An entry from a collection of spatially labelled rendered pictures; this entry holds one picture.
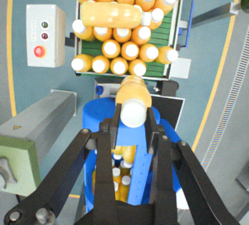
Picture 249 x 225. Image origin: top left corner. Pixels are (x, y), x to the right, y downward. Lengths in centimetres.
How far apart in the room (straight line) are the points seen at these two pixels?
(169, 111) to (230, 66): 98
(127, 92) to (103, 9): 27
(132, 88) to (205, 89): 175
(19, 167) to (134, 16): 83
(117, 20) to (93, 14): 7
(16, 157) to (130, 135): 60
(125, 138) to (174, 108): 129
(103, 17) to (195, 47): 148
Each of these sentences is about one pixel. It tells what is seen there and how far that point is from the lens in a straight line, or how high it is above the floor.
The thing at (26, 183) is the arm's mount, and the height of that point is 106.
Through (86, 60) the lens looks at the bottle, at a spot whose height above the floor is 106.
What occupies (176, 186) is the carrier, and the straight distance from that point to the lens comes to 102.
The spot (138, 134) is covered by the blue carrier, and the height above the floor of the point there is 123.
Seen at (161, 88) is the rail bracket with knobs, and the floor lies 99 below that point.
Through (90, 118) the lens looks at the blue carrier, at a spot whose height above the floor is 119.
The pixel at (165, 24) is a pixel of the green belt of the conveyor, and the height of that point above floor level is 90.
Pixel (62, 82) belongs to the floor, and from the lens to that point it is 172.
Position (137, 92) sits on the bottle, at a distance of 23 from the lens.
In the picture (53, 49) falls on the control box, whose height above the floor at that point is 110.
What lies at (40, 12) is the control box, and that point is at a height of 110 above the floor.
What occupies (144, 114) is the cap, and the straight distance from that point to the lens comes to 20.
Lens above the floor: 158
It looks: 71 degrees down
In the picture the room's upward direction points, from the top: 170 degrees clockwise
